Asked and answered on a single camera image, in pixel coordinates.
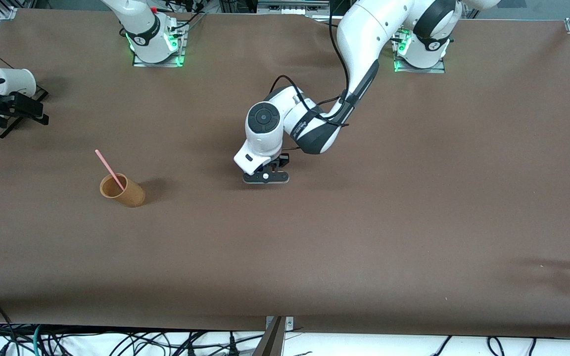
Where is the pink chopstick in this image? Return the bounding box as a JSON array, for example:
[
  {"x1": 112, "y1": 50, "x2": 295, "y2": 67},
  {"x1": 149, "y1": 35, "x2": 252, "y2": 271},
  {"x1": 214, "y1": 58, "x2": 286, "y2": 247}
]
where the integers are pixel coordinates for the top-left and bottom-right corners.
[{"x1": 95, "y1": 149, "x2": 126, "y2": 191}]

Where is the white paper cup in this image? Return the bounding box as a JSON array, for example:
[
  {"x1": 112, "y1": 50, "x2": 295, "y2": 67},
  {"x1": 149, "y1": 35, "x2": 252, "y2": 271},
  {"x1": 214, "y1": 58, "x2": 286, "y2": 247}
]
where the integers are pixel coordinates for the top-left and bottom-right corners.
[{"x1": 0, "y1": 68, "x2": 37, "y2": 97}]

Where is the brown paper cup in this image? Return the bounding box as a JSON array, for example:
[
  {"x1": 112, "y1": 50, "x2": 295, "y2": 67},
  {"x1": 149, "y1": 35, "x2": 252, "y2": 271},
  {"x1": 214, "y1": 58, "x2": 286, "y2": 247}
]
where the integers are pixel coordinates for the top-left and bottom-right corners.
[{"x1": 99, "y1": 173, "x2": 146, "y2": 208}]

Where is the grey electronics box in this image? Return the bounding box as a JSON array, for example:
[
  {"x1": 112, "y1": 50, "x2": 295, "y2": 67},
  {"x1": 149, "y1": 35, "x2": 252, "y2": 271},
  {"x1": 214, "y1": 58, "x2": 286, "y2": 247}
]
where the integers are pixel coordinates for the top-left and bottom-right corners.
[{"x1": 257, "y1": 0, "x2": 331, "y2": 15}]

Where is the dark metal beam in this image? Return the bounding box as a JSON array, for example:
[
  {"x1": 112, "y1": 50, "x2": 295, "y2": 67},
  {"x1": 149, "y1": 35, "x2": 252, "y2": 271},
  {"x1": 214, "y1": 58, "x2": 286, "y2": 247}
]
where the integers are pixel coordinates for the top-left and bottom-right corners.
[{"x1": 251, "y1": 316, "x2": 286, "y2": 356}]

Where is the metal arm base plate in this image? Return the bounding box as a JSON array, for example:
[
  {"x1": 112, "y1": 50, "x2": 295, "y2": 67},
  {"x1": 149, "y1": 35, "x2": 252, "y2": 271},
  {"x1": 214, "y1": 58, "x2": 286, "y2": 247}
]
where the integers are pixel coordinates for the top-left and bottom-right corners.
[
  {"x1": 132, "y1": 22, "x2": 187, "y2": 68},
  {"x1": 393, "y1": 25, "x2": 447, "y2": 74}
]

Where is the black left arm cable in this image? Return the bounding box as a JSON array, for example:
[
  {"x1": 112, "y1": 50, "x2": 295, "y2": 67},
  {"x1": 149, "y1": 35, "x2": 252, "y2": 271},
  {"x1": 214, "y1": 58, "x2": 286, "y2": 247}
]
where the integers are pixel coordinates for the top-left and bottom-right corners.
[{"x1": 269, "y1": 0, "x2": 365, "y2": 128}]

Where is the silver table edge bracket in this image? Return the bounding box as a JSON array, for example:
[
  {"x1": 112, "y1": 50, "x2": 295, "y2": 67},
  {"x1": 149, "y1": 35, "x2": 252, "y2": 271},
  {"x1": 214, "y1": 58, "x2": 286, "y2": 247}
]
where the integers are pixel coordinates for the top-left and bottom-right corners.
[{"x1": 265, "y1": 316, "x2": 294, "y2": 331}]

